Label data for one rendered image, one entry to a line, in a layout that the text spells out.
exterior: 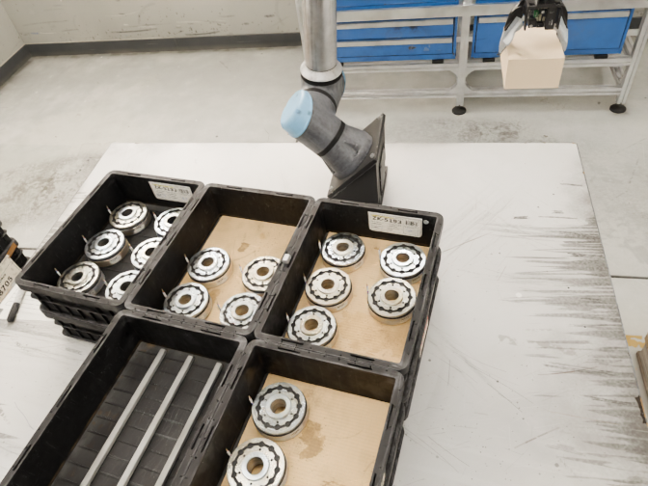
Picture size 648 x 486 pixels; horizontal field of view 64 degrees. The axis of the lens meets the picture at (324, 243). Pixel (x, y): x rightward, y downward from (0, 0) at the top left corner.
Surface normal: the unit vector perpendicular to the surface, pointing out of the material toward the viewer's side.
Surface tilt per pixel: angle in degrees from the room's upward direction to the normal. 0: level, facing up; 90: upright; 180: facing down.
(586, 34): 90
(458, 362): 0
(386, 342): 0
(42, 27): 90
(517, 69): 90
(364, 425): 0
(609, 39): 90
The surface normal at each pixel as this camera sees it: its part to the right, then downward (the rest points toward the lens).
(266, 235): -0.12, -0.67
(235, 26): -0.16, 0.74
